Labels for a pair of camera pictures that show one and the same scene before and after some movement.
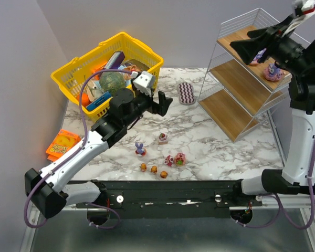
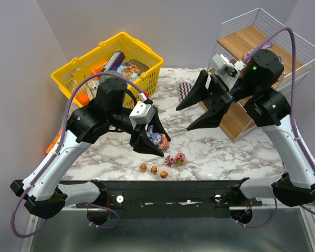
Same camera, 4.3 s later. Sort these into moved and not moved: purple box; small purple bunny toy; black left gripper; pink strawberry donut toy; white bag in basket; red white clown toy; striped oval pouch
Moved: black left gripper; small purple bunny toy
Not moved: purple box; white bag in basket; pink strawberry donut toy; red white clown toy; striped oval pouch
